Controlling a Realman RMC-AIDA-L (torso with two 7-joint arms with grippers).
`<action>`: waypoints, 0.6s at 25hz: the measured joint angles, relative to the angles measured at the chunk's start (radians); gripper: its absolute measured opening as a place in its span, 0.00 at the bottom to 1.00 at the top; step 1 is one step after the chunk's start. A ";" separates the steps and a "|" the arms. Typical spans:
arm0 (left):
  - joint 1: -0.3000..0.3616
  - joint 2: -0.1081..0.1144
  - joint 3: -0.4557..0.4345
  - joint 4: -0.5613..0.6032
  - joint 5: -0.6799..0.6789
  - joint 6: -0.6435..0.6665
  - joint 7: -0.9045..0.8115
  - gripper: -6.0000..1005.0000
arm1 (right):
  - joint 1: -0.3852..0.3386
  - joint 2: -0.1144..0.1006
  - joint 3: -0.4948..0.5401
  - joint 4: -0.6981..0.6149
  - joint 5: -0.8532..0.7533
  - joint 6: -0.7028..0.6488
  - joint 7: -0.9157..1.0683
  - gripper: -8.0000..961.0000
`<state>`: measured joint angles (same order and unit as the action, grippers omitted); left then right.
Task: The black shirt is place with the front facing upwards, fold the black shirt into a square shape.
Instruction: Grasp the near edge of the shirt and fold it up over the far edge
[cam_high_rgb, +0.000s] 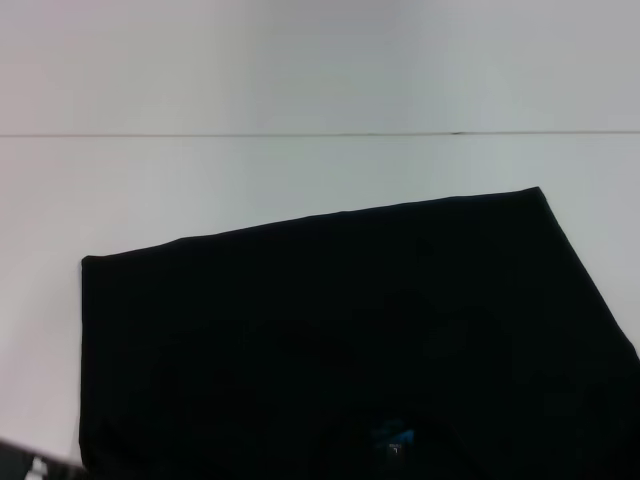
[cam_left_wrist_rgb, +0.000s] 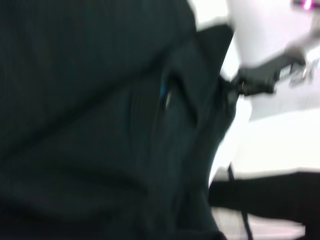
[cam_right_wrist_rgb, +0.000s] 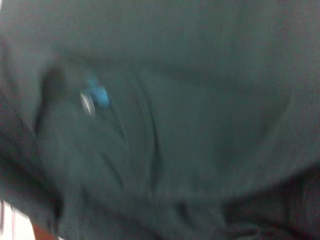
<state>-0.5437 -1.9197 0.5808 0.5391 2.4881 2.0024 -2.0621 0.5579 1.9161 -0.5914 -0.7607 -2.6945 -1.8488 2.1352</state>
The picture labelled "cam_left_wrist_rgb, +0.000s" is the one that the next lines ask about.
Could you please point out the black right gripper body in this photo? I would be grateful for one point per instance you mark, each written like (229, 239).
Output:
(287, 67)

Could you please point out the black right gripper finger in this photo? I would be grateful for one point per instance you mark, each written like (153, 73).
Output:
(255, 80)

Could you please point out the black shirt with white print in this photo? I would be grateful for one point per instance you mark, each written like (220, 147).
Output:
(87, 125)

